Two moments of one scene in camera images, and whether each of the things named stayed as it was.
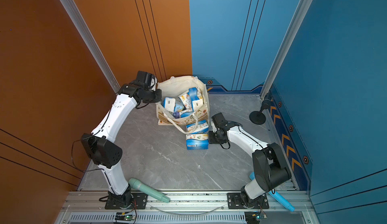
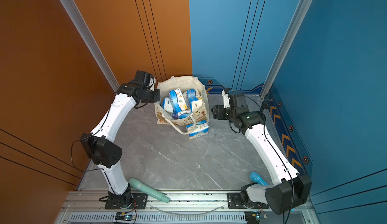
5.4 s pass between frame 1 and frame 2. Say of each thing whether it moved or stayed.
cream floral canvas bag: stayed
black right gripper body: moved
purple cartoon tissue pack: stayed
